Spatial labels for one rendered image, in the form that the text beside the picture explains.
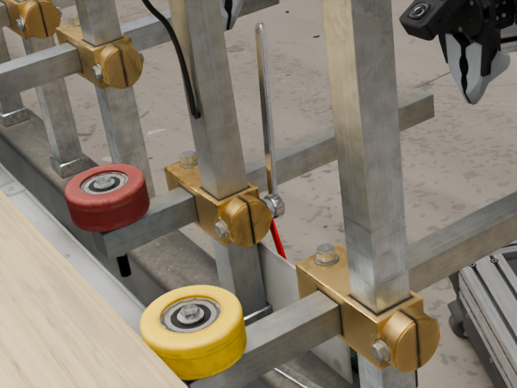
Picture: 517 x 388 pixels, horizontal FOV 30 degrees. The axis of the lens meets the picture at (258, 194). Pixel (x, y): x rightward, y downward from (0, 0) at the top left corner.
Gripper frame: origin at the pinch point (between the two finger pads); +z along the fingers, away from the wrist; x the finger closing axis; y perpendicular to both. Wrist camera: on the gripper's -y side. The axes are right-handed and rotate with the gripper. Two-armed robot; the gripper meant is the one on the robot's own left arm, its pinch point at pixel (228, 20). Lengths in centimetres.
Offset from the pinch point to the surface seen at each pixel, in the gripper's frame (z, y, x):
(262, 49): 1.4, -6.9, 0.3
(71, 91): 100, 239, -55
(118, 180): 10.2, -5.0, 17.6
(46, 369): 10.5, -27.8, 34.1
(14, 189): 38, 57, 15
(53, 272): 10.5, -15.7, 28.8
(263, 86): 4.8, -7.9, 1.3
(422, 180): 101, 97, -103
